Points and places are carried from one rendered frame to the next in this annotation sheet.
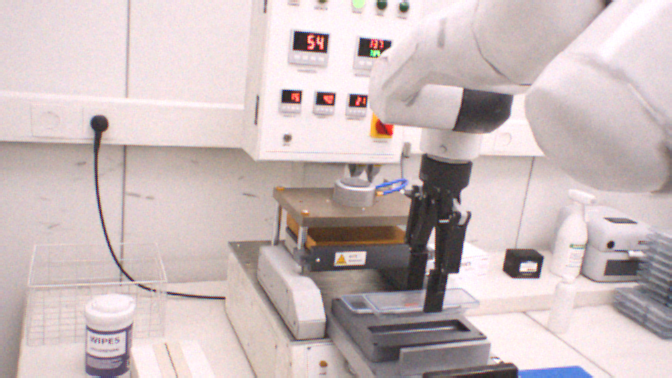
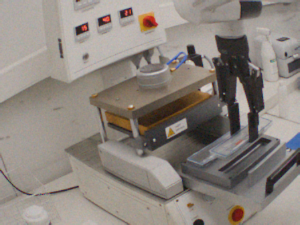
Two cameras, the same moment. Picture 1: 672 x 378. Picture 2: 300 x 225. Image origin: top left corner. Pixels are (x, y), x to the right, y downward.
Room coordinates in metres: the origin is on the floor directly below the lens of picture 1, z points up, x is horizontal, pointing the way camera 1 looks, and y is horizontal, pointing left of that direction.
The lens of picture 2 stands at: (0.06, 0.20, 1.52)
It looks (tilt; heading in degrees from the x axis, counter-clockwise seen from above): 22 degrees down; 350
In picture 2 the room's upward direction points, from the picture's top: 11 degrees counter-clockwise
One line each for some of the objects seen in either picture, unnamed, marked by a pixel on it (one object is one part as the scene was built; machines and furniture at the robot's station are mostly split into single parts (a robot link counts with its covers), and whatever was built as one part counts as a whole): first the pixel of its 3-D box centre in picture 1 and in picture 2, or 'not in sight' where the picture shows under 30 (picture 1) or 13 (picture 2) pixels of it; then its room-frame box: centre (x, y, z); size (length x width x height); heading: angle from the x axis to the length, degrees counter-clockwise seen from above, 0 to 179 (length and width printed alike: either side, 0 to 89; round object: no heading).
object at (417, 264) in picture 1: (415, 273); (234, 119); (0.96, -0.14, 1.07); 0.03 x 0.01 x 0.07; 114
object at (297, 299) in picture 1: (289, 288); (138, 169); (1.09, 0.07, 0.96); 0.25 x 0.05 x 0.07; 24
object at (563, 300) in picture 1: (562, 303); (282, 98); (1.51, -0.59, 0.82); 0.05 x 0.05 x 0.14
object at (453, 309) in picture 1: (421, 305); (244, 139); (0.94, -0.15, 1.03); 0.18 x 0.06 x 0.02; 114
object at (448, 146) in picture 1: (454, 137); (227, 21); (0.96, -0.16, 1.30); 0.13 x 0.12 x 0.05; 114
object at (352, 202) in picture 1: (354, 208); (155, 87); (1.24, -0.04, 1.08); 0.31 x 0.24 x 0.13; 114
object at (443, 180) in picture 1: (442, 187); (235, 55); (0.93, -0.15, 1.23); 0.08 x 0.08 x 0.09
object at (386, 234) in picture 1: (354, 222); (161, 98); (1.21, -0.04, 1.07); 0.22 x 0.17 x 0.10; 114
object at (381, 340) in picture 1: (406, 323); (236, 155); (0.97, -0.14, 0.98); 0.20 x 0.17 x 0.03; 114
